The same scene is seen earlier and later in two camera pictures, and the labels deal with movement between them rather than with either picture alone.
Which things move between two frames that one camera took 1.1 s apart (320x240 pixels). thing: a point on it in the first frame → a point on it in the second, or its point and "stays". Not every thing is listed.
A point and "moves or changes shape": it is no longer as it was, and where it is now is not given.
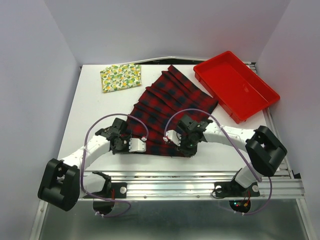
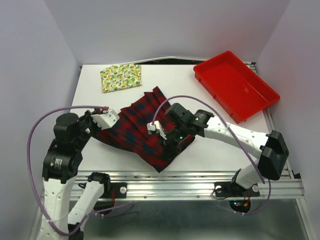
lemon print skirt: [119, 76] stays
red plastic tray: [240, 91] stays
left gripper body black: [123, 146] → [90, 127]
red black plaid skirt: [160, 109] moves or changes shape
